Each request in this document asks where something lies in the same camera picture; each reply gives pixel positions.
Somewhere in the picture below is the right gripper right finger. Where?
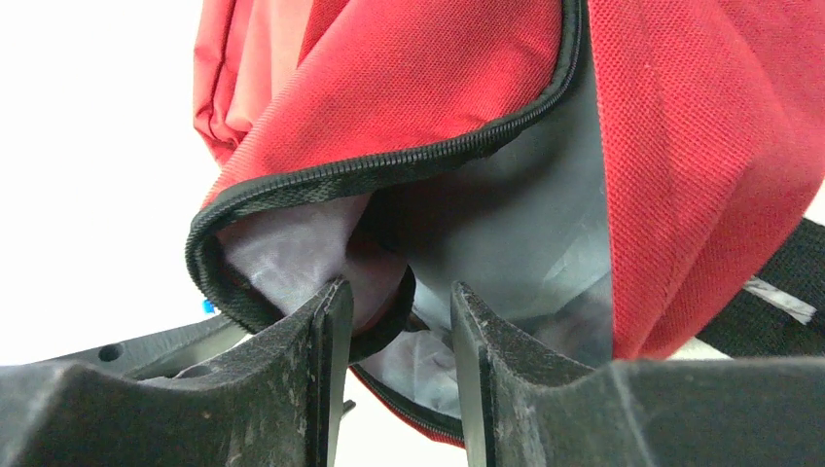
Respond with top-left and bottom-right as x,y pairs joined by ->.
450,282 -> 824,466

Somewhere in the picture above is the red backpack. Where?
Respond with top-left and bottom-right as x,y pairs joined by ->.
186,1 -> 824,445

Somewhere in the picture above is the blue capped pen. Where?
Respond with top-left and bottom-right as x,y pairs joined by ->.
202,300 -> 215,315

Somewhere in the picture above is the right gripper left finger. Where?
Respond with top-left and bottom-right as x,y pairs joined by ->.
1,278 -> 353,466

